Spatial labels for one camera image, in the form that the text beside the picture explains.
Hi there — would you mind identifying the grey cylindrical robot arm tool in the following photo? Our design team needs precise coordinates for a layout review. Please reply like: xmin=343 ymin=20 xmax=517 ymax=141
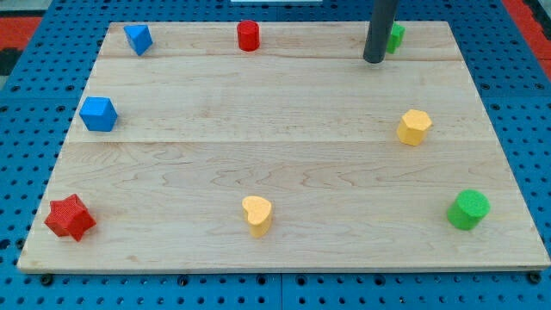
xmin=363 ymin=0 xmax=399 ymax=64

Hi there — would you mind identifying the yellow hexagon block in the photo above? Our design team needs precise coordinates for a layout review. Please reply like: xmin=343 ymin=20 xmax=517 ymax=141
xmin=396 ymin=109 xmax=432 ymax=146

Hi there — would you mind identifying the blue hexagon block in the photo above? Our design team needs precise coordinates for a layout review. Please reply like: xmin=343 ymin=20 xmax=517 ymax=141
xmin=79 ymin=96 xmax=118 ymax=132

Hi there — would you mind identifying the yellow heart block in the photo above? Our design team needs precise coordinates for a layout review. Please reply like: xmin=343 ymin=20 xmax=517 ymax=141
xmin=242 ymin=195 xmax=273 ymax=238

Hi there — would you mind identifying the light wooden board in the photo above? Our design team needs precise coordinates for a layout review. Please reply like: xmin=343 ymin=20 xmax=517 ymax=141
xmin=18 ymin=22 xmax=550 ymax=274

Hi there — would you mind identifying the red cylinder block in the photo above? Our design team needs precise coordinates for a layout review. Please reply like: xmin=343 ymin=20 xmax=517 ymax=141
xmin=237 ymin=20 xmax=260 ymax=52

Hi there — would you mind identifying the green cube block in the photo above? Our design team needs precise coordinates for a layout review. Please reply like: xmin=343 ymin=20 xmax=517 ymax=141
xmin=387 ymin=22 xmax=406 ymax=53

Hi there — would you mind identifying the blue triangle block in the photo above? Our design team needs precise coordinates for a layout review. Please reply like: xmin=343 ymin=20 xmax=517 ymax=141
xmin=123 ymin=24 xmax=153 ymax=56

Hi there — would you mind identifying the green cylinder block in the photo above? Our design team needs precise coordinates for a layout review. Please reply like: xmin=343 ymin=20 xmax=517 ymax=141
xmin=447 ymin=189 xmax=491 ymax=231

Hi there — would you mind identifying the red star block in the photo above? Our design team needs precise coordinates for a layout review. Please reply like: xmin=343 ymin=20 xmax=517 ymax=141
xmin=44 ymin=194 xmax=96 ymax=242

